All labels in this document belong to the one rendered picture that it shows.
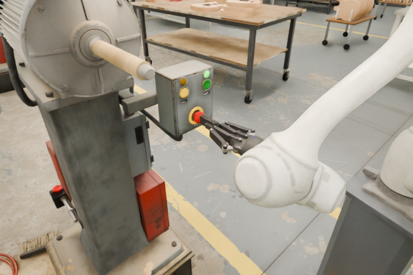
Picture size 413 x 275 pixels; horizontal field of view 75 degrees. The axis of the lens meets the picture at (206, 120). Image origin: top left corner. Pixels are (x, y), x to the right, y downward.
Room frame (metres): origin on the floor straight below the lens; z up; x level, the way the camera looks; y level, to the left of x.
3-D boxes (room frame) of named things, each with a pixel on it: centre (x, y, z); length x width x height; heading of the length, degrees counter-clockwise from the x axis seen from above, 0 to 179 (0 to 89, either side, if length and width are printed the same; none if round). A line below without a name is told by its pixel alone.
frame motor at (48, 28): (0.73, 0.37, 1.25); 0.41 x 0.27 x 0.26; 42
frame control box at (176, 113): (0.83, 0.13, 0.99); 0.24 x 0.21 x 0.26; 42
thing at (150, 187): (0.89, 0.29, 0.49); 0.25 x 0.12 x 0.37; 42
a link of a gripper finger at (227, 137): (0.63, -0.06, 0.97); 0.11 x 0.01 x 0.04; 43
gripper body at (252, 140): (0.59, -0.11, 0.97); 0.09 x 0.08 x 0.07; 42
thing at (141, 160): (0.88, 0.30, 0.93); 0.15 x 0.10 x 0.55; 42
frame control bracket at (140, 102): (0.79, 0.18, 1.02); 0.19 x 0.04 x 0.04; 132
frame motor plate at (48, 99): (0.78, 0.42, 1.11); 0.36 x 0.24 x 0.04; 42
